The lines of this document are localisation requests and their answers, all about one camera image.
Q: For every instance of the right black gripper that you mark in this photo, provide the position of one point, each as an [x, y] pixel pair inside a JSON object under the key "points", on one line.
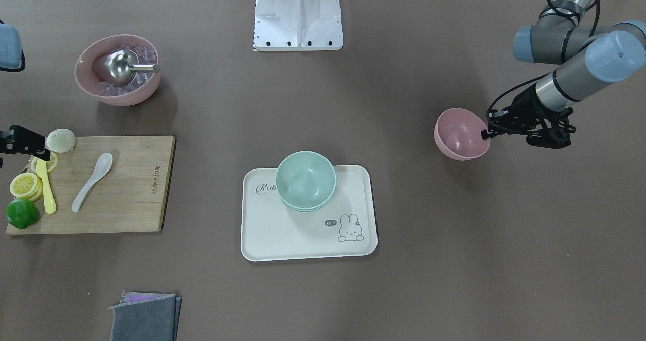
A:
{"points": [[22, 140]]}

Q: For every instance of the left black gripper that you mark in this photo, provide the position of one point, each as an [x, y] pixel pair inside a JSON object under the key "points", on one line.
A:
{"points": [[525, 106]]}

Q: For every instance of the bamboo cutting board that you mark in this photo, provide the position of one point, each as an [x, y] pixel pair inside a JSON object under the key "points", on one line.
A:
{"points": [[131, 197]]}

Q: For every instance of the cream rabbit tray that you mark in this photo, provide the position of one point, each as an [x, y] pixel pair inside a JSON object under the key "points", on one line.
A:
{"points": [[345, 227]]}

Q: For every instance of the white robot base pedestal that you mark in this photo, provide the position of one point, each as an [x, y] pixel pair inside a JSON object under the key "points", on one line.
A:
{"points": [[297, 25]]}

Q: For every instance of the large pink bowl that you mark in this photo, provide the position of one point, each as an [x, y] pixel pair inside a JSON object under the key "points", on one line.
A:
{"points": [[88, 81]]}

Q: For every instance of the metal ice scoop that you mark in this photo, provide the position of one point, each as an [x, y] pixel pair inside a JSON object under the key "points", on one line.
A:
{"points": [[123, 65]]}

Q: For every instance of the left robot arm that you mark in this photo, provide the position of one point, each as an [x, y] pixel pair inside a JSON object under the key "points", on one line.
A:
{"points": [[587, 59]]}

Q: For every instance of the yellow plastic knife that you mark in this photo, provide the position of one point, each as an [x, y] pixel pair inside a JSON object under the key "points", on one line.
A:
{"points": [[50, 205]]}

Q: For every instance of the grey folded cloth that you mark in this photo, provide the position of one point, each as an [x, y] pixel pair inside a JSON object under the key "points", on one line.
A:
{"points": [[153, 319]]}

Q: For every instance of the small pink bowl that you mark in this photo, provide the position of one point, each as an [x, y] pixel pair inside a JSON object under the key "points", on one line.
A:
{"points": [[458, 135]]}

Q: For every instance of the white ceramic spoon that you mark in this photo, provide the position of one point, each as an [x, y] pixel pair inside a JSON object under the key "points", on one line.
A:
{"points": [[101, 169]]}

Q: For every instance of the purple cloth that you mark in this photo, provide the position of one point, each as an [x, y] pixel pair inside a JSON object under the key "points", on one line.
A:
{"points": [[139, 296]]}

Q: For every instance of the green lime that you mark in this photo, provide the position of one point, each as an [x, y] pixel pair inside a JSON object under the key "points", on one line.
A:
{"points": [[22, 213]]}

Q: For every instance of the lemon slice back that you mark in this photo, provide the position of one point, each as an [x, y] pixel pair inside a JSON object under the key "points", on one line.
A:
{"points": [[51, 164]]}

